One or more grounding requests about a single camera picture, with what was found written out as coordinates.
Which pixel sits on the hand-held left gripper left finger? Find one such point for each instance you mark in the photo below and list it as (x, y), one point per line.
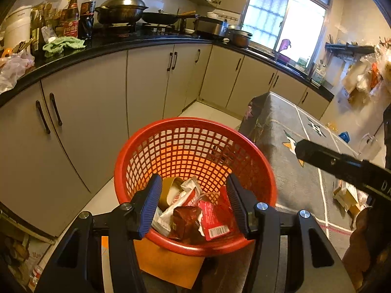
(151, 207)

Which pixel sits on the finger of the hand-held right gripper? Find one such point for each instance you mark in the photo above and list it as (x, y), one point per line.
(330, 161)

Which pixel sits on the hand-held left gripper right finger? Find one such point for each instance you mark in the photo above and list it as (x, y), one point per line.
(236, 207)

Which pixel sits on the red torn carton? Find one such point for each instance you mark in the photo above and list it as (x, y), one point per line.
(213, 219)

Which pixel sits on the white red-printed snack wrapper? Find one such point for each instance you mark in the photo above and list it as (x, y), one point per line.
(180, 203)

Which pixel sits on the brown foil wrapper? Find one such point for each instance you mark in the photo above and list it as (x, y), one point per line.
(184, 224)

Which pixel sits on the orange cardboard box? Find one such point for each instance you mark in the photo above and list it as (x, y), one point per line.
(348, 201)

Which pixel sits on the red plastic basket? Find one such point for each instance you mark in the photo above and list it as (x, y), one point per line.
(183, 146)

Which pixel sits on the person's right hand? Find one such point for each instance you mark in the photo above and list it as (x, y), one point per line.
(366, 244)

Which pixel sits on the small blue object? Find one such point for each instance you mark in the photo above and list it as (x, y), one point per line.
(343, 136)

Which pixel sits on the glass mug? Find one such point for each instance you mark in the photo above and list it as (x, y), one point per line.
(371, 149)

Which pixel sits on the grey printed tablecloth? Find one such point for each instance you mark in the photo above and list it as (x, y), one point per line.
(290, 122)

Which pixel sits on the brown cardboard sheet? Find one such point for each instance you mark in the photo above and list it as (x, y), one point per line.
(171, 265)

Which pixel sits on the white blue-label detergent bottle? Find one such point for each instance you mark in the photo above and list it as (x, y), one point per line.
(319, 74)

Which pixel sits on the hanging plastic bags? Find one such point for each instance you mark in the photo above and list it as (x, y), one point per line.
(363, 79)

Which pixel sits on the pink plastic object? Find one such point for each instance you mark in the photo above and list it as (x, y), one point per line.
(285, 45)

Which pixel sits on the beige kitchen base cabinets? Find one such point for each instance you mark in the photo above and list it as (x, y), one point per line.
(91, 97)

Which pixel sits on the small plastic bottle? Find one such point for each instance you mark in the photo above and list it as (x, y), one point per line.
(35, 277)

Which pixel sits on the dark cooking pot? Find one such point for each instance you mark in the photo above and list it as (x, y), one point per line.
(241, 38)

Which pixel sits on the kitchen window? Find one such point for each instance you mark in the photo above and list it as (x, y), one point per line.
(268, 15)

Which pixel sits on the black kitchen countertop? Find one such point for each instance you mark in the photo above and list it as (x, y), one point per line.
(128, 41)

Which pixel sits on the gas stove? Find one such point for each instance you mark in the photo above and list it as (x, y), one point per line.
(152, 30)

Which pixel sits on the silver rice cooker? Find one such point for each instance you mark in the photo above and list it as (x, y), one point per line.
(210, 27)

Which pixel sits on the green cloth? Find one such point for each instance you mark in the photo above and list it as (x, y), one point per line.
(62, 45)

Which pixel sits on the white bowl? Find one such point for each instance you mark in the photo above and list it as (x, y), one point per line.
(213, 15)

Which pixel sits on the black frying pan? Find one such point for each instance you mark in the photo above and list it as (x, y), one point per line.
(162, 18)

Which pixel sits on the crumpled plastic bag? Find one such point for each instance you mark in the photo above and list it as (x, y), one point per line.
(12, 73)

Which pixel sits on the steel lidded wok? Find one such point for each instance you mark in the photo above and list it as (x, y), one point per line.
(120, 10)

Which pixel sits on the red-label sauce bottle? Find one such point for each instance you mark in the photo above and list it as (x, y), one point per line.
(71, 21)

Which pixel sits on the dark cola bottle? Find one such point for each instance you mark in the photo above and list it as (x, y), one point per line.
(87, 15)

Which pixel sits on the dark oil bottle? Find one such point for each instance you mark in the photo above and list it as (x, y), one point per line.
(36, 36)

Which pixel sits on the white rice cooker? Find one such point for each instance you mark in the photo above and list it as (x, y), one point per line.
(15, 27)

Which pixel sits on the black wall shelf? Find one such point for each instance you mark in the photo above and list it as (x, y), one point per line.
(348, 48)

